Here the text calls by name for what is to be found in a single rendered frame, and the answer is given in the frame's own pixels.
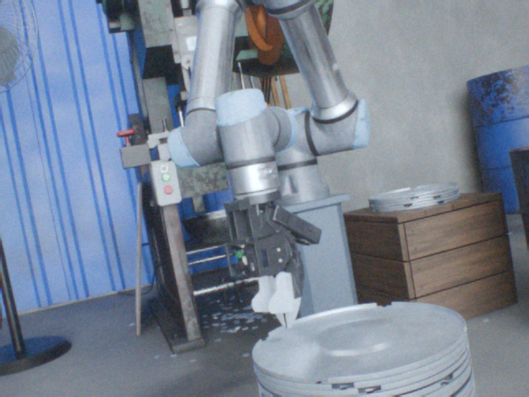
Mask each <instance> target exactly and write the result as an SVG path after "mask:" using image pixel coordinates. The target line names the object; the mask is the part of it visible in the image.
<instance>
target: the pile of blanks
mask: <svg viewBox="0 0 529 397"><path fill-rule="evenodd" d="M471 363H472V357H471V353H470V350H469V339H468V338H467V341H466V343H465V344H464V346H463V348H462V349H461V350H460V351H459V352H458V353H457V354H456V355H455V356H453V357H452V358H451V359H450V360H449V361H446V362H445V363H443V364H441V365H439V366H437V367H435V369H432V370H430V371H427V372H425V373H422V374H420V375H415V376H412V377H408V378H406V379H402V380H399V381H396V382H393V383H388V384H384V385H375V386H369V387H362V388H356V389H353V390H347V389H346V388H347V387H344V388H341V389H340V390H306V389H299V388H293V387H289V386H285V385H280V384H276V383H274V382H272V381H270V380H267V379H265V378H264V377H263V376H262V375H261V374H260V373H259V372H258V371H257V370H256V369H255V368H254V371H255V374H256V375H257V380H258V385H259V390H260V397H477V395H476V393H475V383H474V369H473V367H472V366H471Z"/></svg>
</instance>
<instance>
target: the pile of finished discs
mask: <svg viewBox="0 0 529 397"><path fill-rule="evenodd" d="M458 188H459V186H458V184H457V183H444V184H429V185H423V186H417V189H410V188H407V189H398V190H394V191H389V192H386V193H381V194H376V195H373V196H370V197H368V201H369V210H370V211H371V212H378V213H380V212H393V211H403V210H408V209H414V208H425V207H429V206H433V205H437V204H440V203H448V202H450V201H453V200H456V199H458V198H459V197H460V194H459V191H458Z"/></svg>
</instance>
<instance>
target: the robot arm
mask: <svg viewBox="0 0 529 397"><path fill-rule="evenodd" d="M262 3H263V4H264V7H265V9H266V11H267V13H268V14H269V15H270V16H273V17H277V18H278V19H279V23H280V25H281V27H282V29H283V32H284V34H285V37H286V39H287V42H288V46H289V48H290V50H291V52H292V55H293V56H294V58H295V60H296V62H297V65H298V68H299V70H300V74H301V75H302V78H303V81H304V83H305V85H306V88H307V89H308V92H309V93H310V97H311V99H312V105H311V107H310V111H309V109H308V107H305V106H303V107H297V108H292V109H288V110H283V109H282V108H277V107H271V108H267V105H266V103H265V99H264V95H263V93H262V92H261V91H260V90H259V89H254V88H250V89H242V90H237V91H233V92H230V87H231V68H232V59H233V50H234V39H235V30H236V26H237V25H238V24H239V23H240V21H241V18H242V13H243V11H244V10H246V9H247V8H248V7H253V6H257V5H260V4H262ZM195 13H196V16H197V19H198V20H199V22H198V34H197V41H195V48H194V54H193V67H192V74H191V80H190V87H189V95H188V101H187V107H186V113H185V121H184V126H183V127H179V128H177V129H174V130H172V131H171V133H170V134H169V137H168V151H169V155H170V157H171V159H172V161H173V162H174V163H175V164H176V165H178V166H179V168H181V169H195V167H203V166H205V165H211V164H216V163H220V162H224V161H225V166H226V172H227V177H228V181H229V186H230V191H231V195H232V196H235V198H233V201H232V202H228V203H224V204H223V206H224V210H225V215H226V220H227V224H228V228H229V233H230V239H231V240H230V241H228V242H224V248H225V252H226V256H227V261H228V266H229V271H230V275H231V276H233V275H237V274H239V273H242V272H243V274H244V275H249V276H250V278H257V279H258V278H259V285H260V291H259V293H258V294H256V295H255V297H254V298H253V299H252V302H251V304H252V308H253V309H254V311H256V312H267V311H270V312H271V313H276V315H277V317H278V320H279V321H280V322H281V324H282V325H283V326H284V328H287V329H289V328H291V327H292V326H293V324H294V322H295V318H296V316H297V313H298V309H299V305H300V300H301V296H302V295H303V283H305V270H304V265H303V262H302V259H301V256H300V251H299V250H298V247H297V244H296V243H299V244H301V246H305V245H307V246H308V245H311V244H319V243H320V240H321V236H322V229H321V228H319V227H316V226H314V225H313V224H312V223H309V222H307V221H306V220H304V219H302V218H299V217H298V216H296V215H294V213H291V212H290V211H288V210H287V209H284V208H282V207H280V206H285V205H292V204H297V203H306V202H311V201H315V200H320V199H323V198H326V197H329V196H331V194H330V189H329V187H328V185H327V182H326V180H325V178H324V176H323V174H322V172H321V171H320V169H319V164H318V163H317V156H322V155H330V154H335V153H340V152H345V151H354V150H358V149H361V148H365V146H367V145H368V144H369V139H370V119H369V107H368V103H367V102H366V101H365V100H364V99H361V98H360V99H359V100H358V99H357V97H356V95H355V93H354V92H353V91H351V90H349V89H346V86H345V83H344V80H343V78H342V75H341V72H340V69H339V66H338V64H337V60H336V56H335V55H334V54H333V51H332V48H331V44H330V41H329V40H328V37H327V34H326V30H325V27H324V25H323V23H322V20H321V18H320V15H319V12H318V10H317V6H316V3H315V0H197V2H196V8H195ZM270 161H272V162H270ZM266 162H267V163H266ZM233 168H234V169H233ZM270 202H272V203H273V205H272V204H270ZM233 250H236V256H237V261H238V262H237V263H235V266H236V267H234V268H231V258H230V254H229V251H233ZM282 269H284V272H280V270H282Z"/></svg>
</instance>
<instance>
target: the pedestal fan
mask: <svg viewBox="0 0 529 397"><path fill-rule="evenodd" d="M17 1H20V0H16V1H15V0H14V2H15V3H16V6H15V7H17V8H18V11H15V10H14V9H16V8H14V7H13V5H12V3H13V2H11V1H10V0H9V3H6V4H3V5H1V2H2V0H0V5H1V6H0V7H3V6H5V5H7V4H10V3H11V5H12V6H11V7H12V9H13V11H9V10H6V11H2V12H14V14H15V15H10V16H15V19H13V20H15V23H14V24H15V27H14V26H12V27H14V28H15V31H13V30H12V29H11V30H12V31H13V32H15V34H14V35H13V34H12V33H11V32H10V31H9V30H8V29H7V28H9V27H8V26H7V28H5V27H3V24H2V23H1V22H0V84H1V85H0V93H5V92H6V91H8V90H10V89H12V88H13V86H15V85H16V84H18V83H19V82H20V81H21V80H22V79H23V78H24V77H25V75H26V74H27V72H28V71H29V69H30V67H31V65H32V62H33V60H34V57H35V53H36V46H35V47H33V48H35V52H34V54H33V55H34V56H33V59H32V61H31V65H30V66H29V69H28V70H27V72H24V71H23V72H24V73H25V74H24V76H23V77H22V75H21V79H20V80H19V81H17V83H16V84H14V85H13V86H11V85H10V84H9V83H10V82H11V81H13V80H14V79H17V77H16V73H15V72H14V71H16V70H17V69H19V67H20V65H23V63H22V62H23V61H24V60H25V58H26V55H27V54H29V53H27V52H28V49H29V46H30V43H29V44H28V46H26V44H25V45H23V44H24V43H23V41H24V40H26V38H24V33H25V32H24V31H23V27H24V28H26V27H30V30H31V31H32V29H31V20H32V19H30V17H29V14H28V13H31V12H33V15H34V19H35V23H36V17H35V14H34V11H33V6H32V5H31V1H30V0H29V2H30V4H28V5H27V6H30V5H31V7H32V11H31V12H28V8H27V6H26V3H25V0H23V1H24V3H25V5H21V6H24V7H26V9H27V11H20V10H19V6H17ZM12 9H10V10H12ZM15 12H19V13H20V14H17V15H20V16H19V17H20V18H21V12H27V15H28V18H29V20H22V19H21V20H20V22H21V26H20V25H18V24H17V21H18V20H17V21H16V17H17V15H16V13H15ZM23 21H29V22H30V26H23V25H22V23H23ZM1 24H2V25H1ZM8 25H9V24H8ZM17 25H18V26H19V27H22V32H19V33H22V41H21V40H20V41H21V42H22V45H21V44H20V45H21V49H22V47H23V46H26V47H27V51H26V52H25V51H23V52H25V53H26V54H25V57H23V56H22V58H24V59H23V60H22V62H21V61H20V62H21V63H20V62H19V61H17V60H19V59H18V58H19V56H20V54H21V51H22V50H21V49H20V50H19V51H20V52H19V51H18V45H19V43H17V40H16V38H17V39H18V37H16V38H15V35H16V33H17ZM9 26H11V25H9ZM34 26H36V33H31V34H36V40H35V42H37V39H38V32H37V25H36V24H35V25H34ZM9 29H10V28H9ZM18 30H19V29H18ZM19 31H21V30H19ZM34 32H35V31H34ZM25 34H29V33H25ZM31 34H30V35H29V37H30V40H27V41H29V42H31V41H33V40H32V39H31V38H32V37H33V36H31ZM33 38H34V37H33ZM34 39H35V38H34ZM18 40H19V39H18ZM17 44H18V45H17ZM32 45H33V44H32ZM29 50H30V49H29ZM17 52H19V55H18V54H17ZM31 52H32V51H31ZM32 53H33V52H32ZM28 56H29V55H28ZM20 57H21V56H20ZM29 58H30V56H29ZM30 59H31V58H30ZM16 62H19V63H20V64H19V65H18V67H17V68H16V69H15V70H14V66H15V65H16ZM15 67H16V66H15ZM20 70H21V69H19V71H20ZM21 71H22V70H21ZM14 73H15V74H14ZM17 75H18V74H17ZM18 76H19V75H18ZM19 77H20V76H19ZM15 81H16V80H15ZM7 84H9V85H10V86H11V88H10V89H6V91H4V92H1V86H2V87H3V86H5V85H6V87H7ZM0 290H1V295H2V302H3V307H4V308H5V310H6V315H7V321H8V326H9V330H10V333H11V338H12V342H11V343H8V344H6V345H3V346H1V347H0V376H3V375H9V374H10V375H13V374H16V373H19V372H22V371H27V370H30V369H32V368H34V367H37V366H40V365H43V364H45V363H46V364H47V363H49V362H51V361H53V360H55V359H57V358H59V357H61V356H63V355H64V354H65V353H67V352H68V351H69V350H70V349H71V347H72V343H71V342H69V341H68V340H66V339H65V338H63V337H61V336H55V335H50V336H43V337H33V338H30V339H26V340H23V336H22V331H21V324H20V322H19V320H18V316H17V308H16V305H15V300H14V296H13V292H12V284H11V280H10V276H9V272H8V268H7V261H6V256H5V251H4V248H3V244H2V237H1V233H0Z"/></svg>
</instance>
